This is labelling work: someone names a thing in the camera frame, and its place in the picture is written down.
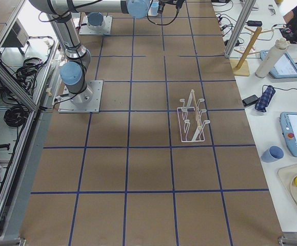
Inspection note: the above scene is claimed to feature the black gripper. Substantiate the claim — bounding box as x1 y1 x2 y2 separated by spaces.
160 0 184 8

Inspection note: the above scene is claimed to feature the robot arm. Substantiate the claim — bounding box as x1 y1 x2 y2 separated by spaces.
87 12 104 30
30 1 153 104

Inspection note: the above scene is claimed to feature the blue plastic cup near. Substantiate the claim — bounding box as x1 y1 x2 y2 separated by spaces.
149 2 159 16

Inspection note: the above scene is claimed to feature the blue cup on desk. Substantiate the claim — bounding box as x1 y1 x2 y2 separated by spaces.
261 146 284 162

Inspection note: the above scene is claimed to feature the black power adapter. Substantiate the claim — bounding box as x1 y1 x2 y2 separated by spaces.
247 20 262 27

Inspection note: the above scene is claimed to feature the wooden mug tree stand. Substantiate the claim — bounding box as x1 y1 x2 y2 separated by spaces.
230 27 273 76

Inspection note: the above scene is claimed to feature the white cardboard tube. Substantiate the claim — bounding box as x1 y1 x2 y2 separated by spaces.
255 37 290 78

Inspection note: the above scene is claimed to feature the folded plaid umbrella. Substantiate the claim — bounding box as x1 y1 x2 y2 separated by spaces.
255 86 275 113

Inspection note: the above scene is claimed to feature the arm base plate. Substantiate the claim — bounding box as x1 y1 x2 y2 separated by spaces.
58 80 103 113
79 15 112 36

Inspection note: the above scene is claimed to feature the white wire cup rack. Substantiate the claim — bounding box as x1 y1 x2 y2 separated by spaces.
176 89 210 143

